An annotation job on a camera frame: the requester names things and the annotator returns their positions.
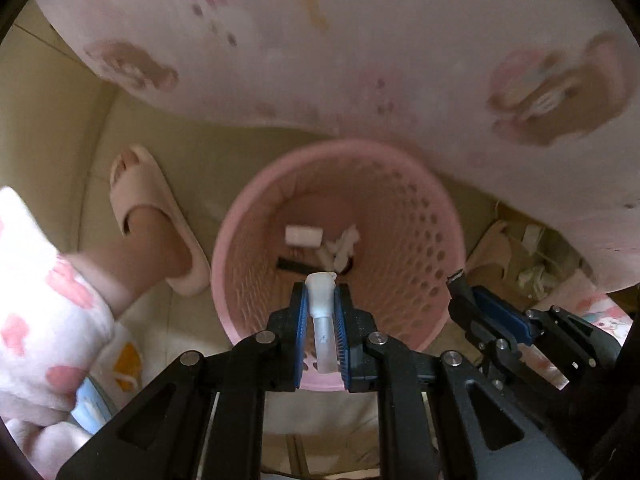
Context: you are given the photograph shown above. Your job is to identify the left foot in pink slipper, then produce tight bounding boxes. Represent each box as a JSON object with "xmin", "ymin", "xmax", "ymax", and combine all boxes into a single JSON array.
[{"xmin": 65, "ymin": 150, "xmax": 193, "ymax": 321}]

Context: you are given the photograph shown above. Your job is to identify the white cable bundle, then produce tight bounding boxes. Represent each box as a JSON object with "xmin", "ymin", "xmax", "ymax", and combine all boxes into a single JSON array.
[{"xmin": 515, "ymin": 224, "xmax": 561, "ymax": 293}]

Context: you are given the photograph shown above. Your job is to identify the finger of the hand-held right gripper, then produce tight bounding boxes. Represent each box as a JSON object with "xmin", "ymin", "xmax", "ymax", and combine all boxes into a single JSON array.
[
  {"xmin": 448, "ymin": 280, "xmax": 526, "ymax": 383},
  {"xmin": 472, "ymin": 286, "xmax": 621, "ymax": 367}
]

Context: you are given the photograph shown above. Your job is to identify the white fluffy mat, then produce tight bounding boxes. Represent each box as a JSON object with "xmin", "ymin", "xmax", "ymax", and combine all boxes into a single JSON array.
[{"xmin": 117, "ymin": 285, "xmax": 451, "ymax": 476}]

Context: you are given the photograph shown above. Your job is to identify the pink bear-print bed sheet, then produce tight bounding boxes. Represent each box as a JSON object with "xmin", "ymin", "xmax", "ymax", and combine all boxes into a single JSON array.
[{"xmin": 35, "ymin": 0, "xmax": 640, "ymax": 293}]

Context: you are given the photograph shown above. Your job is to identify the white rectangular block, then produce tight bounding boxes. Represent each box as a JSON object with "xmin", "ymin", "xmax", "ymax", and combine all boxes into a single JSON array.
[{"xmin": 285, "ymin": 225, "xmax": 323, "ymax": 248}]

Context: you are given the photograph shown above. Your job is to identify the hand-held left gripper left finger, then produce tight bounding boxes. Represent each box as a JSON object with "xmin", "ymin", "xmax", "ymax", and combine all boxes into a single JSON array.
[{"xmin": 55, "ymin": 280, "xmax": 308, "ymax": 480}]

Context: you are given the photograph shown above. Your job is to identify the white cloth with orange print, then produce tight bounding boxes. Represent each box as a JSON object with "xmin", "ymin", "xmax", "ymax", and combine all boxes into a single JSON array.
[{"xmin": 70, "ymin": 320, "xmax": 146, "ymax": 436}]

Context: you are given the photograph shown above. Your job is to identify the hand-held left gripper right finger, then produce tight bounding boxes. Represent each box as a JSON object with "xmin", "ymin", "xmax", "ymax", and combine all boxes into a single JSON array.
[{"xmin": 332, "ymin": 282, "xmax": 583, "ymax": 480}]

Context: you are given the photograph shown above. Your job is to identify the pink foam slipper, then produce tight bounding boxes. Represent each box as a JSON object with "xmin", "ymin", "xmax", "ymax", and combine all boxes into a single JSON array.
[
  {"xmin": 467, "ymin": 222, "xmax": 518, "ymax": 281},
  {"xmin": 109, "ymin": 144, "xmax": 212, "ymax": 297}
]

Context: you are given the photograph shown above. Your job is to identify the black strip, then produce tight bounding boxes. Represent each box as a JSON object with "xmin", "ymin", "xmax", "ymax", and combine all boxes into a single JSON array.
[{"xmin": 277, "ymin": 256, "xmax": 313, "ymax": 276}]

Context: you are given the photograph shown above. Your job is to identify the white pink-print pajama leg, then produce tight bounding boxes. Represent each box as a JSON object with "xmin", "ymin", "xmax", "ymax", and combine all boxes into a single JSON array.
[{"xmin": 0, "ymin": 186, "xmax": 118, "ymax": 478}]

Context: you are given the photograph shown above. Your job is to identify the pink perforated plastic basket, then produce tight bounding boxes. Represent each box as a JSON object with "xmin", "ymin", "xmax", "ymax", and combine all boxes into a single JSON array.
[{"xmin": 211, "ymin": 140, "xmax": 468, "ymax": 393}]

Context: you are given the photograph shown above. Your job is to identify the white plastic tube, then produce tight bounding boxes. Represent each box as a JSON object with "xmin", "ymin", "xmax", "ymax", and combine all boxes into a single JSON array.
[{"xmin": 306, "ymin": 271, "xmax": 337, "ymax": 376}]

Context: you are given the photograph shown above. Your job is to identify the pink printed cloth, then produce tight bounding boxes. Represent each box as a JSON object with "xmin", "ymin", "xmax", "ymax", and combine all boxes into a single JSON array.
[{"xmin": 530, "ymin": 270, "xmax": 636, "ymax": 391}]

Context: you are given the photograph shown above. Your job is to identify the crumpled white paper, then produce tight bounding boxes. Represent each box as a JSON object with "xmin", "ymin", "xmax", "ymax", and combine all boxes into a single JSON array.
[{"xmin": 320, "ymin": 224, "xmax": 361, "ymax": 272}]

